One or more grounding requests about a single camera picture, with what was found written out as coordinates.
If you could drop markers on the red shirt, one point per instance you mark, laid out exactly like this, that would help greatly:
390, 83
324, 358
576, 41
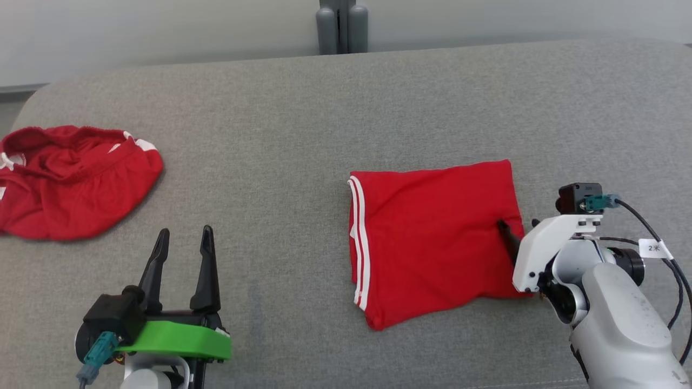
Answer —
70, 200

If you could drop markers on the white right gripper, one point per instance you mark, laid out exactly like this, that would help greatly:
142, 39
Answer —
535, 254

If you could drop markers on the red shorts white stripes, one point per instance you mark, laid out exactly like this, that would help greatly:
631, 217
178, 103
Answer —
432, 243

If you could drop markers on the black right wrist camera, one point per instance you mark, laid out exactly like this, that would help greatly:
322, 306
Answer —
576, 197

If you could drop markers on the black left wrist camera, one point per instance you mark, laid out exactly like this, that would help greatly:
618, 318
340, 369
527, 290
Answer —
111, 319

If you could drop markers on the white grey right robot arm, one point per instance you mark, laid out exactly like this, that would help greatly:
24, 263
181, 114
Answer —
616, 324

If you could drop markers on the grey aluminium frame post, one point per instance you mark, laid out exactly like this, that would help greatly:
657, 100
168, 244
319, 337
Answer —
327, 32

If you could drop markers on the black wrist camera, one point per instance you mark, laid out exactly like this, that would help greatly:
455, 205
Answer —
576, 197
111, 319

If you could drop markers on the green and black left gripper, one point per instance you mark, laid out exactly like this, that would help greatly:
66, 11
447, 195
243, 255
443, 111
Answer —
178, 340

